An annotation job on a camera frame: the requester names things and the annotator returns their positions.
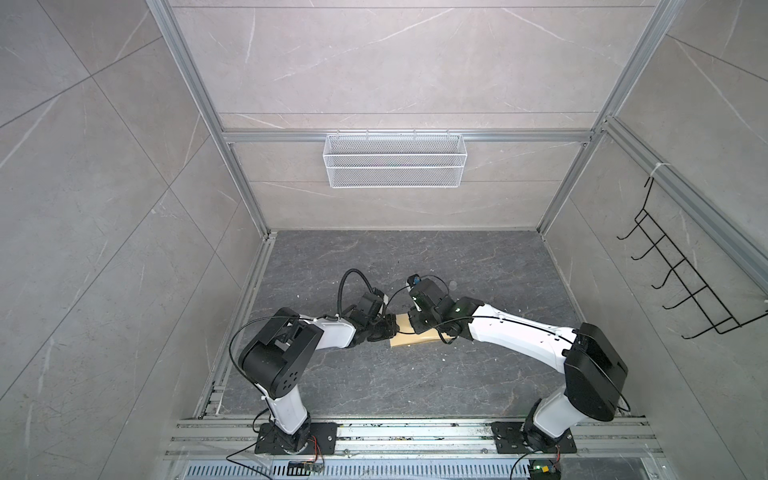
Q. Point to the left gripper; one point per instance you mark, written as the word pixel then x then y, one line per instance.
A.
pixel 393 330

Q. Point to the yellow kraft envelope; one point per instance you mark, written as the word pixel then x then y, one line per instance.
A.
pixel 407 336

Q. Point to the white wire mesh basket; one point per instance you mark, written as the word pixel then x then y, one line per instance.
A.
pixel 394 160

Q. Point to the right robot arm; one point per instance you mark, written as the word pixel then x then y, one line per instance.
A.
pixel 594 373

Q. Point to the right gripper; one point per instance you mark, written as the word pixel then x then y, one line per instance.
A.
pixel 418 327

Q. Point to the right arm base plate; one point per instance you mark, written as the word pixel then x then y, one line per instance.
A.
pixel 517 438

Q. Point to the black wire hook rack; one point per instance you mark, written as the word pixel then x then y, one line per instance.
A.
pixel 679 266

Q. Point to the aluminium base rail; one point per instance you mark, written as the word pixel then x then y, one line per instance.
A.
pixel 379 448

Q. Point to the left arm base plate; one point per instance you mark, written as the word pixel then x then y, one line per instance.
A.
pixel 309 438

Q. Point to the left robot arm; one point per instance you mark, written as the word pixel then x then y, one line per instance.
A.
pixel 275 359

